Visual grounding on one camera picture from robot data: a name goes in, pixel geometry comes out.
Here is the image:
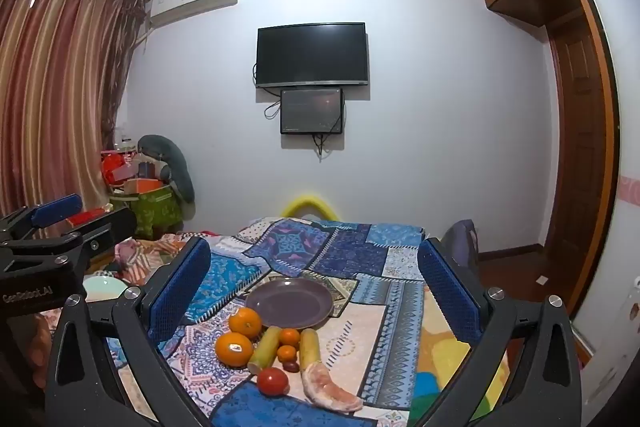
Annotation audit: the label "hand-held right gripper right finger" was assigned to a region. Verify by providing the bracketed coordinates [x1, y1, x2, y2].
[417, 237, 586, 427]

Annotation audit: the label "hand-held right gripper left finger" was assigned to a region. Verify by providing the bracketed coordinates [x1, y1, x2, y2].
[44, 234, 213, 427]

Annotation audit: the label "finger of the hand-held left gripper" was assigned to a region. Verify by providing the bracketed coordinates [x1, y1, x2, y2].
[59, 208, 138, 265]
[0, 193, 84, 244]

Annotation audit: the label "large orange with sticker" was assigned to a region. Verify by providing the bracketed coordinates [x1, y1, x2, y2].
[215, 331, 255, 369]

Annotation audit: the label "sugarcane piece with brown end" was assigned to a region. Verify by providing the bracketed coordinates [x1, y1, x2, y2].
[247, 326, 282, 375]

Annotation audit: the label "purple plate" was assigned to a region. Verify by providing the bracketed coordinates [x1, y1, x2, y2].
[245, 278, 334, 330]

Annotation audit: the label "red tomato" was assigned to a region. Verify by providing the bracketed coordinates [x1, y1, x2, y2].
[256, 367, 290, 397]

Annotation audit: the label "green sugarcane piece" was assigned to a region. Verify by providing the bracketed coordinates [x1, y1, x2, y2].
[299, 328, 321, 370]

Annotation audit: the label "peeled pink pomelo segment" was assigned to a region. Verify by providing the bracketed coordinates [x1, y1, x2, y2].
[301, 361, 364, 412]

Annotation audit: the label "orange patterned cloth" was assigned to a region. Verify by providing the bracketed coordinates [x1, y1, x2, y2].
[114, 233, 203, 285]

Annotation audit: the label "green box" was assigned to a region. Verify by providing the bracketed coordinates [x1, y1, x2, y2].
[122, 189, 184, 238]

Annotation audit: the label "orange box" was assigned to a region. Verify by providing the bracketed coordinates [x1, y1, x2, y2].
[124, 178, 164, 196]

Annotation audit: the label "dark purple cloth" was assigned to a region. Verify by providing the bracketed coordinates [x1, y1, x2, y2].
[441, 219, 481, 269]

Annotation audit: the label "red gift boxes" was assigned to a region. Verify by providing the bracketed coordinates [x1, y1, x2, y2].
[100, 149, 140, 188]

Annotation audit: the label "light green bowl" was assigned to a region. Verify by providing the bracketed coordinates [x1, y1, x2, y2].
[82, 274, 129, 304]

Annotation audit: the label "yellow cartoon blanket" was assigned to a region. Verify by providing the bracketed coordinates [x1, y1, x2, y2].
[415, 292, 511, 427]

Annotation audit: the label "grey plush toy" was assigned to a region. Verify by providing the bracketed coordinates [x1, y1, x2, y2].
[137, 134, 197, 219]

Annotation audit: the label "blue patchwork blanket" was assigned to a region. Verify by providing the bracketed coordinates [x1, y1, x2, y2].
[107, 217, 432, 427]

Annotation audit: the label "striped brown curtain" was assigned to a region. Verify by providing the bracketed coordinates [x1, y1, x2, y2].
[0, 0, 149, 230]

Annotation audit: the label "yellow foam tube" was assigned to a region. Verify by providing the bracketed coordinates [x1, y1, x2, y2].
[281, 193, 341, 221]

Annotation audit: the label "white fridge with magnets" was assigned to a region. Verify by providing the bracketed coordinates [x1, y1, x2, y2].
[575, 267, 640, 408]

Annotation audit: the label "brown wooden door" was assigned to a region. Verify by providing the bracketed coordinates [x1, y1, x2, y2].
[542, 12, 610, 268]

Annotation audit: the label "pink sticker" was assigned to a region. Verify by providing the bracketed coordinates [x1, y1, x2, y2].
[620, 174, 640, 204]

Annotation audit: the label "white sliding wardrobe door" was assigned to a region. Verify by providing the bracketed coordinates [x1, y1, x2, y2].
[570, 0, 640, 358]

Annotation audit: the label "small black wall monitor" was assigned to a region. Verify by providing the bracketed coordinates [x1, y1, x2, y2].
[279, 87, 346, 136]

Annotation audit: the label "black wall television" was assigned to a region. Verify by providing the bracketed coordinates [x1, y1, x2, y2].
[255, 23, 371, 88]

